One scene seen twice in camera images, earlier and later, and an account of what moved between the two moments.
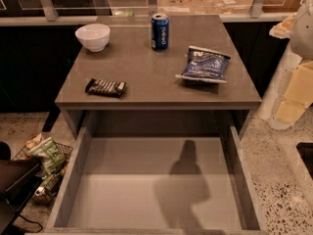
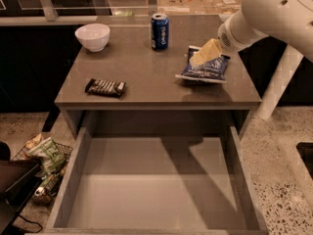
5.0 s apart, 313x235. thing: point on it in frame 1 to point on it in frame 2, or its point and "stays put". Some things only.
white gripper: [303, 33] to [227, 37]
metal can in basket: [42, 195] stays put
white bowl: [94, 36] stays put
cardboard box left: [179, 0] stays put
